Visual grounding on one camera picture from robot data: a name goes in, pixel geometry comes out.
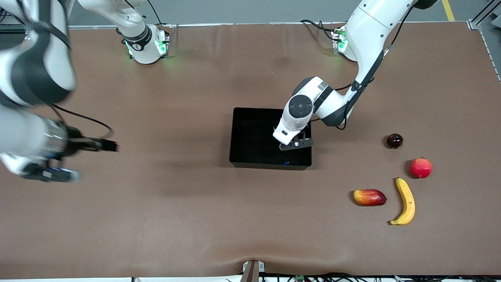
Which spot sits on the black plastic box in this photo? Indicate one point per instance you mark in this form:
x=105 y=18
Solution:
x=250 y=133

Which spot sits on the aluminium frame profile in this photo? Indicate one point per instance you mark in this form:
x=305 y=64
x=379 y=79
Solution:
x=475 y=24

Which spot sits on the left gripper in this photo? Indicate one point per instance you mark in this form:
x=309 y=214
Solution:
x=307 y=129

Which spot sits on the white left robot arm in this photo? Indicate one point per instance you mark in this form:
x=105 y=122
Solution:
x=368 y=35

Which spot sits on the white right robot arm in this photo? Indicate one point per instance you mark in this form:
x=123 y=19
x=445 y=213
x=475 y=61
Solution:
x=39 y=58

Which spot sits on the red apple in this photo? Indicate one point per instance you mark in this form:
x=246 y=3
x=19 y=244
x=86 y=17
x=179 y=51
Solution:
x=421 y=168

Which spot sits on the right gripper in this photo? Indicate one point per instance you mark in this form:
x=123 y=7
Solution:
x=77 y=143

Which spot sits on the metal table clamp bracket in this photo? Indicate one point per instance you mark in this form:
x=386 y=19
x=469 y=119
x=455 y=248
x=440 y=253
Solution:
x=252 y=271

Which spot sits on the yellow banana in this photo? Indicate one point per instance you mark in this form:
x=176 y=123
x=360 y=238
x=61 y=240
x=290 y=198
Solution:
x=408 y=199

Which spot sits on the dark purple plum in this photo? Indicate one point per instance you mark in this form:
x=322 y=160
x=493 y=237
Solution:
x=395 y=141

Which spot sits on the red yellow mango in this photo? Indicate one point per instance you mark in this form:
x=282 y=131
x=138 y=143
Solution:
x=370 y=197

